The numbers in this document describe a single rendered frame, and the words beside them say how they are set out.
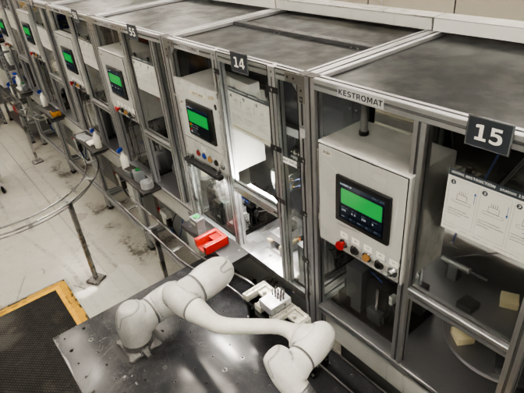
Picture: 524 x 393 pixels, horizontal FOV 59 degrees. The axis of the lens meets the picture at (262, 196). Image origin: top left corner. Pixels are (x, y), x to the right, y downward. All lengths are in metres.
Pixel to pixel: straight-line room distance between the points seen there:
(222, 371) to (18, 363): 1.83
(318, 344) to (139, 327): 1.08
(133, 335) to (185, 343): 0.28
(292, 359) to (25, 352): 2.60
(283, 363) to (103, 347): 1.33
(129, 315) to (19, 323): 1.82
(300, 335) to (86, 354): 1.36
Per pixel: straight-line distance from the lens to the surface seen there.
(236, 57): 2.05
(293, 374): 1.58
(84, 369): 2.62
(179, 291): 1.89
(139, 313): 2.41
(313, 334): 1.65
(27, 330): 4.03
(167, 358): 2.51
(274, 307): 2.28
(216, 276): 1.93
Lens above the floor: 2.56
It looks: 32 degrees down
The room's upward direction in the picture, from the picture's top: 5 degrees counter-clockwise
